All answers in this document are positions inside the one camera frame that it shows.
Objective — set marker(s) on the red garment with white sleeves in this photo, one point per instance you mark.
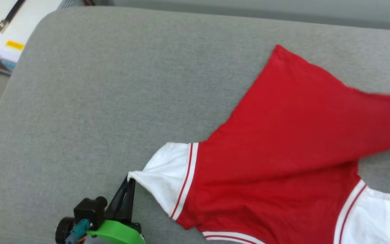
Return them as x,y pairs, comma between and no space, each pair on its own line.
283,152

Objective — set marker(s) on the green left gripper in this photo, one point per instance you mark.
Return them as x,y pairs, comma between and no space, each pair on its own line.
120,234

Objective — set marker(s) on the white appliance with yellow label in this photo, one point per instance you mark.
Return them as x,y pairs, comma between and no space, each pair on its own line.
29,23

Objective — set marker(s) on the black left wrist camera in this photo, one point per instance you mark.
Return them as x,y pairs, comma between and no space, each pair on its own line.
88,211

